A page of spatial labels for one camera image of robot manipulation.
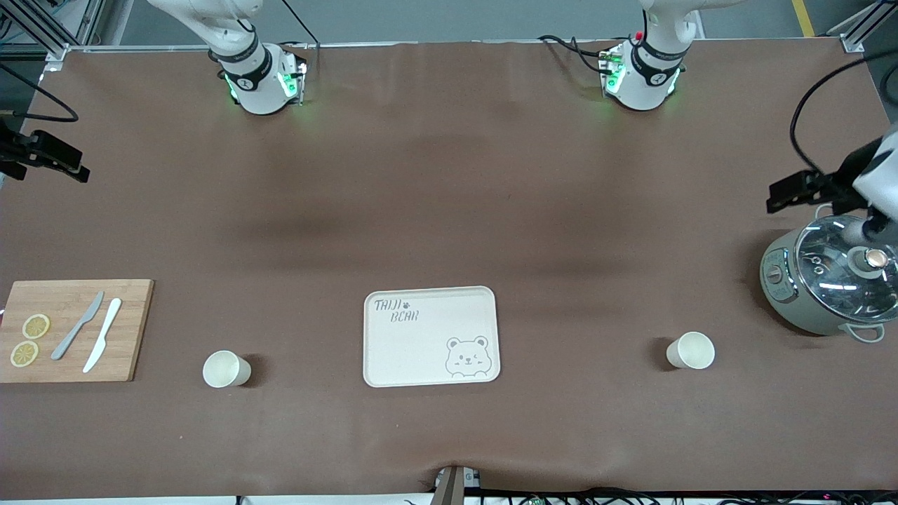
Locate white IKEA cup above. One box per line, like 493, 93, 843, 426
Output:
665, 331, 716, 370
203, 350, 252, 389

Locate beige bear print tray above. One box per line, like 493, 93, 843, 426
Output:
363, 285, 502, 389

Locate grey-green electric cooking pot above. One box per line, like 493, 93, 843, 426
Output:
760, 224, 898, 344

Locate grey plastic knife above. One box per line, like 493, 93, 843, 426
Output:
51, 291, 105, 361

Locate white plastic knife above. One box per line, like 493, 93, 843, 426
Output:
83, 298, 123, 374

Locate wooden cutting board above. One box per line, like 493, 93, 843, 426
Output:
0, 279, 155, 384

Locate brown table mat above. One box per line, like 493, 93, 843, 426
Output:
0, 39, 898, 501

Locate aluminium frame profile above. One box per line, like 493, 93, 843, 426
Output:
0, 0, 107, 62
826, 0, 898, 54

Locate black left arm base cables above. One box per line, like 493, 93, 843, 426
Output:
537, 34, 619, 75

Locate black right arm base cable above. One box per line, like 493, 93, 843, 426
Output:
279, 0, 321, 50

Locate tangled black cables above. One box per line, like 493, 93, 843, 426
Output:
484, 487, 898, 505

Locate grey metal bracket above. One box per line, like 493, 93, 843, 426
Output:
434, 464, 483, 505

